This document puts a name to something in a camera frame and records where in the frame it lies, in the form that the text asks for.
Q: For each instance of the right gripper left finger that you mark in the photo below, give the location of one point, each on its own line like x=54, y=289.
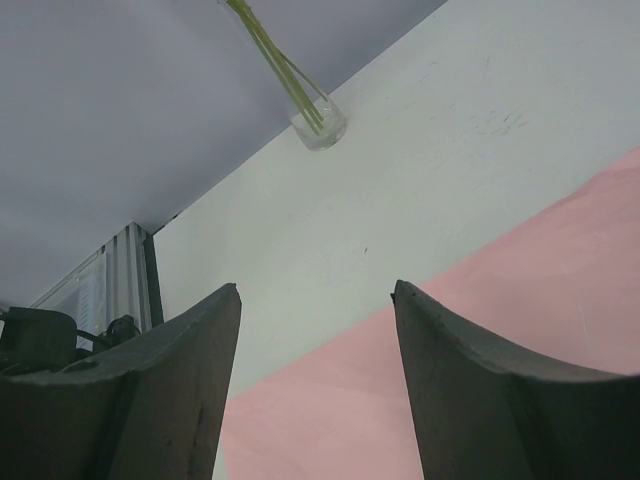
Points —
x=150, y=408

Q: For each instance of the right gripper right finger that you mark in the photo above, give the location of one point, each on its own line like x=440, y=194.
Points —
x=484, y=407

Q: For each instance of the pink wrapping paper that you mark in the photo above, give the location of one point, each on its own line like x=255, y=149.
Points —
x=564, y=284

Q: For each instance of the light pink rose stem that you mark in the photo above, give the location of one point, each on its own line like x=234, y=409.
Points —
x=293, y=87

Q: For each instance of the peach rose stem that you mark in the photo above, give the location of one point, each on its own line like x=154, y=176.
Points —
x=281, y=59

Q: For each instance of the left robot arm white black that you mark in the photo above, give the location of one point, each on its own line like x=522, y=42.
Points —
x=34, y=340

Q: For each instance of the clear glass vase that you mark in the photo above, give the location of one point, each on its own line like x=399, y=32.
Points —
x=335, y=122

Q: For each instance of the aluminium front rail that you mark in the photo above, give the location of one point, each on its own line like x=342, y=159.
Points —
x=120, y=278

